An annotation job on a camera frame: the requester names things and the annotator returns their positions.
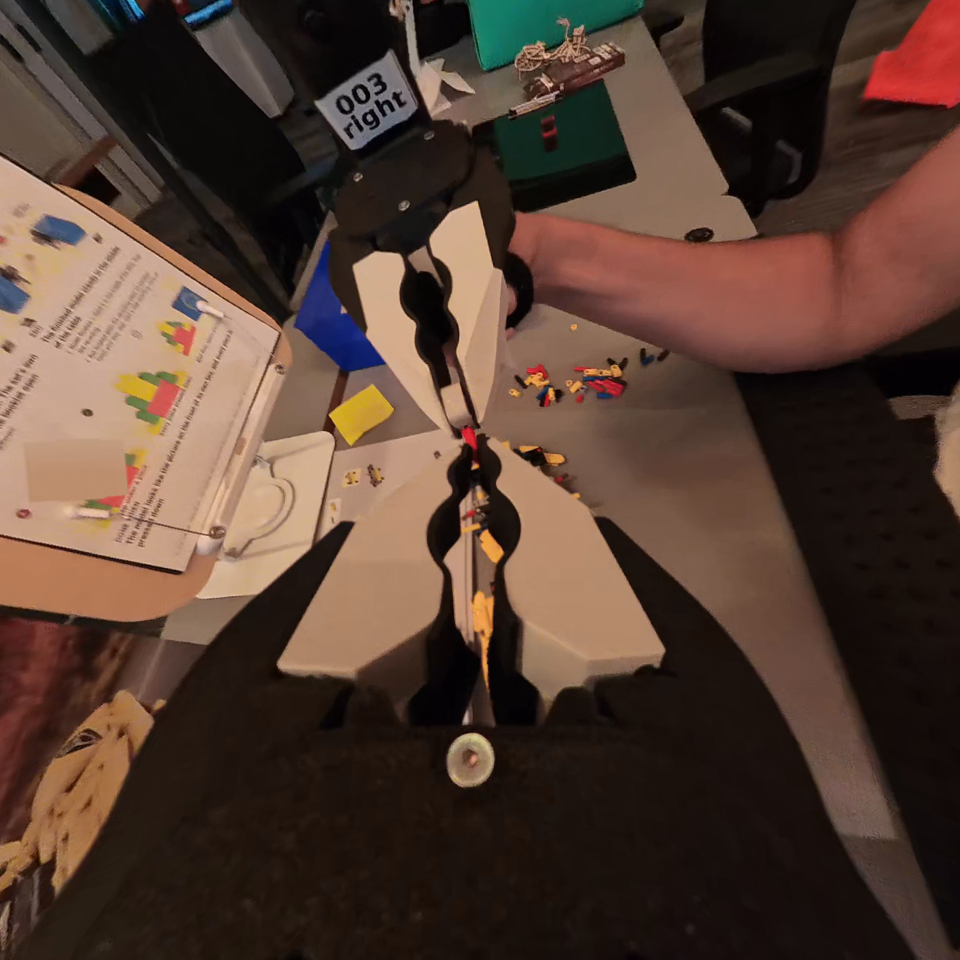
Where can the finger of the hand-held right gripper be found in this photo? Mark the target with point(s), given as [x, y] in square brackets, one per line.
[382, 315]
[480, 300]

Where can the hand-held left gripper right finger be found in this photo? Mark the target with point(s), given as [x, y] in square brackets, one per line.
[585, 600]

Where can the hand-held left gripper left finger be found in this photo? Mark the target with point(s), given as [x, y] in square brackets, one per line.
[352, 600]

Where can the red brick pin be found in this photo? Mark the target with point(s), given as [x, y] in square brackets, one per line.
[469, 436]

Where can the instruction booklet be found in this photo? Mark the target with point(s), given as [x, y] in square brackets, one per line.
[397, 465]

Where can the red yellow blue brick pieces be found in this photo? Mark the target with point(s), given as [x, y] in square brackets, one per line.
[600, 382]

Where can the black desk grommet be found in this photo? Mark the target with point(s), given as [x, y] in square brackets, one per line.
[699, 234]

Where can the blue storage bin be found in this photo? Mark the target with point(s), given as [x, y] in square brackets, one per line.
[330, 330]

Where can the yellow sticky note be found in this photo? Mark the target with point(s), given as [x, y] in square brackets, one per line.
[360, 414]

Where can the crumpled white paper bags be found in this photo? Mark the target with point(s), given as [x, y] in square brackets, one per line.
[442, 82]

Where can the dark green box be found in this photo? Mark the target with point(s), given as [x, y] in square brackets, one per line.
[570, 142]

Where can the brown craft kit box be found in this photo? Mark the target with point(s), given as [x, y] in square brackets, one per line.
[577, 64]

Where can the wooden display board stand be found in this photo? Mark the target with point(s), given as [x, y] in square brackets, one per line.
[90, 592]

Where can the black perforated office chair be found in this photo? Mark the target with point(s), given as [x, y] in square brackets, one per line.
[862, 562]

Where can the black toy car box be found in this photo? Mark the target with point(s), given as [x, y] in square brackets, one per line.
[67, 750]

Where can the orange traffic cone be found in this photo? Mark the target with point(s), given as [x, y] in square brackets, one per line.
[922, 60]

